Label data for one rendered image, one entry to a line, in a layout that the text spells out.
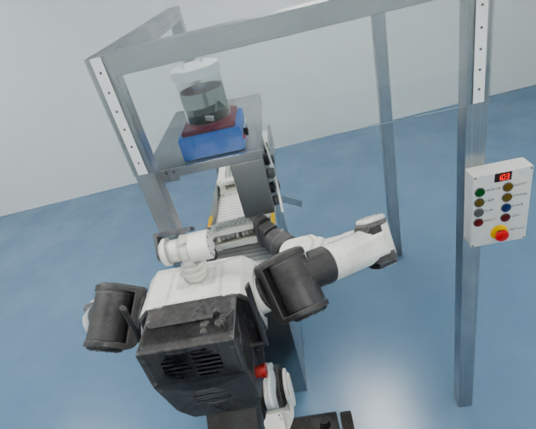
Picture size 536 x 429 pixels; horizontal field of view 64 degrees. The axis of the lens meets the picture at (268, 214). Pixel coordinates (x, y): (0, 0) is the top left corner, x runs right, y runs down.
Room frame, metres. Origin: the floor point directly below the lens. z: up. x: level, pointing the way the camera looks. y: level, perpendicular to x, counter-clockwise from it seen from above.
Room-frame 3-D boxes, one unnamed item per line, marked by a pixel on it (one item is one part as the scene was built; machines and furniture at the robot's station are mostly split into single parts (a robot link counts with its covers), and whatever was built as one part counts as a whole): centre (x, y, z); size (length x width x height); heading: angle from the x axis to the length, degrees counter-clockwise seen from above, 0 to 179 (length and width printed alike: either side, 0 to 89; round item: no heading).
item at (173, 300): (0.73, 0.20, 1.16); 0.34 x 0.30 x 0.36; 83
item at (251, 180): (1.33, 0.01, 1.25); 0.22 x 0.11 x 0.20; 173
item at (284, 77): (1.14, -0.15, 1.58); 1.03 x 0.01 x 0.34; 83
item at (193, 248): (0.79, 0.19, 1.36); 0.10 x 0.07 x 0.09; 83
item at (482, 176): (1.05, -0.69, 1.08); 0.17 x 0.06 x 0.26; 83
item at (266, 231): (1.14, 0.00, 1.11); 0.12 x 0.10 x 0.13; 25
